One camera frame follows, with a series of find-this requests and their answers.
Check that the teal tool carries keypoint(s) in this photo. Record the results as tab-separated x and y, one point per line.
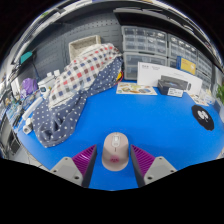
26	57

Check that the purple bag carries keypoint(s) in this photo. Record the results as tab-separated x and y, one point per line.
29	86

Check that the potted green plant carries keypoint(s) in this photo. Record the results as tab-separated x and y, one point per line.
220	93

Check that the red blue plaid cloth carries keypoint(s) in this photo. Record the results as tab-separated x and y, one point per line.
83	70

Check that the white plastic tube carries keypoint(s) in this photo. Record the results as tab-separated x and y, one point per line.
32	108

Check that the long white keyboard box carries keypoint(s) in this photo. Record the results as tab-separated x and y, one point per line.
150	71

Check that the white woven basket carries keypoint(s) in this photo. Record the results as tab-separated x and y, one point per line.
81	45

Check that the navy white polka-dot cloth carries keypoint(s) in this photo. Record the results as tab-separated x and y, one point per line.
56	126

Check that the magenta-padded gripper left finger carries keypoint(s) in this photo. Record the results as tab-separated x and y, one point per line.
75	168

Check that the small black box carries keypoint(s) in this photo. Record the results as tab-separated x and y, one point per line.
173	85

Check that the dark wall shelf unit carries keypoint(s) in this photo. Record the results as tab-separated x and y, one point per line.
140	16

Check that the pink beige computer mouse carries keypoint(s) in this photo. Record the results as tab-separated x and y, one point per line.
115	151

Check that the black mouse pad white print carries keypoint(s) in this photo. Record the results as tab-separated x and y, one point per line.
203	116

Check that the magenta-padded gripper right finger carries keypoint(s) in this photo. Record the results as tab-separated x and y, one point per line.
153	168

